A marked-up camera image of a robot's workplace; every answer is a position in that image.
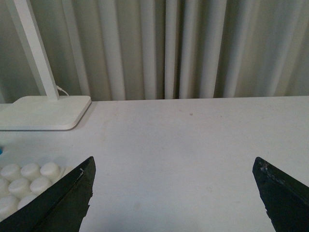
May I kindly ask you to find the white studded base plate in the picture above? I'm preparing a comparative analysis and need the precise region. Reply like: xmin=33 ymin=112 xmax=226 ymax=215
xmin=0 ymin=162 xmax=73 ymax=221

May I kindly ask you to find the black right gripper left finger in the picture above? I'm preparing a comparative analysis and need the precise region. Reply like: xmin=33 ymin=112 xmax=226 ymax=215
xmin=0 ymin=156 xmax=95 ymax=232

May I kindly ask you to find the grey pleated curtain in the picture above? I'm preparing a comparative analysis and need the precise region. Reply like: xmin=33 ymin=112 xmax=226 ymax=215
xmin=0 ymin=0 xmax=309 ymax=104

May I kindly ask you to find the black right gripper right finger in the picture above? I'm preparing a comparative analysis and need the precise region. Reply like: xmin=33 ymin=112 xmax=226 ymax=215
xmin=253 ymin=157 xmax=309 ymax=232

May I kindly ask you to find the white desk lamp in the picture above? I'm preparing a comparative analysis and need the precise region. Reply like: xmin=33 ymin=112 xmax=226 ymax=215
xmin=0 ymin=0 xmax=91 ymax=131

